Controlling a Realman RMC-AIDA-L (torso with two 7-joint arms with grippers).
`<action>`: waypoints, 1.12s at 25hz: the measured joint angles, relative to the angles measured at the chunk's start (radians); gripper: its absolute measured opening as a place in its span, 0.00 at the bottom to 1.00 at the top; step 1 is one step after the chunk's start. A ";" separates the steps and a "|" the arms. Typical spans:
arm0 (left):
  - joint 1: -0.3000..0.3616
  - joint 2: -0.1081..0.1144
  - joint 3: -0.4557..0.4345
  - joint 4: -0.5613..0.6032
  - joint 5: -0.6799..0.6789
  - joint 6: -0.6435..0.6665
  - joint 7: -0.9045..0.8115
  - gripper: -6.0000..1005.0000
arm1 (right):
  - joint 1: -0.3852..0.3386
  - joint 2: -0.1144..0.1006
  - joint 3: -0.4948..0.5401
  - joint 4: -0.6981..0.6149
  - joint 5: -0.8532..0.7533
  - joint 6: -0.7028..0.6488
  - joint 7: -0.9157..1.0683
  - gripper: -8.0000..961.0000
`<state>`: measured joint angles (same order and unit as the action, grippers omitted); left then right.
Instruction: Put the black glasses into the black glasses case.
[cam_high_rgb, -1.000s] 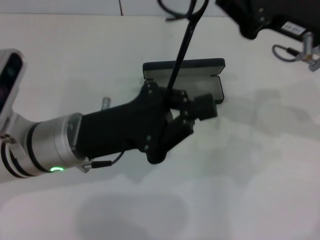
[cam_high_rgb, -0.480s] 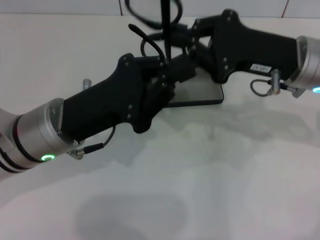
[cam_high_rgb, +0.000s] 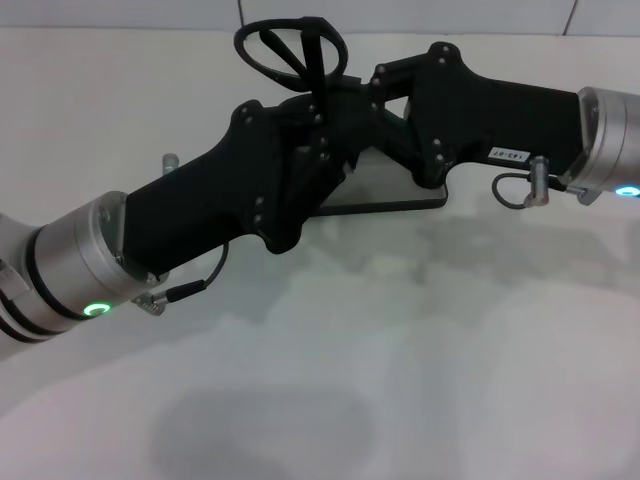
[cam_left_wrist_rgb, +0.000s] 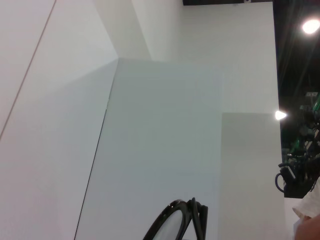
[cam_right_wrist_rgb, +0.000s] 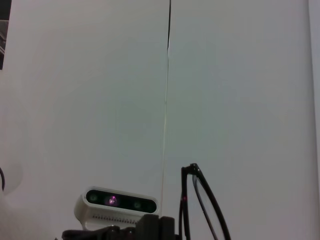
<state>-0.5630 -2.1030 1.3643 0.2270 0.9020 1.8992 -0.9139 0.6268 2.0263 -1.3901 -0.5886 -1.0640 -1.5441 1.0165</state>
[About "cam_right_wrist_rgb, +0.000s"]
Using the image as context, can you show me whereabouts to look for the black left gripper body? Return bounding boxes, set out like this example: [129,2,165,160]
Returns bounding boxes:
[61,223,138,240]

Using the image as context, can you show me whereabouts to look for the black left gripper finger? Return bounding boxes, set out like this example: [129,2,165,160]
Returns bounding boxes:
[160,216,176,240]
[136,214,161,240]

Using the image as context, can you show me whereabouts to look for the black glasses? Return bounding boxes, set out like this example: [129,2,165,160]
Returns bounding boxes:
[177,162,232,240]

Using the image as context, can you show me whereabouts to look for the dark background equipment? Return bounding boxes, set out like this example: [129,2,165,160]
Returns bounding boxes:
[0,0,13,71]

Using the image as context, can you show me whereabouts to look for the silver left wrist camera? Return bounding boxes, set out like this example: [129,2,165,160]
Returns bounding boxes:
[74,185,160,231]

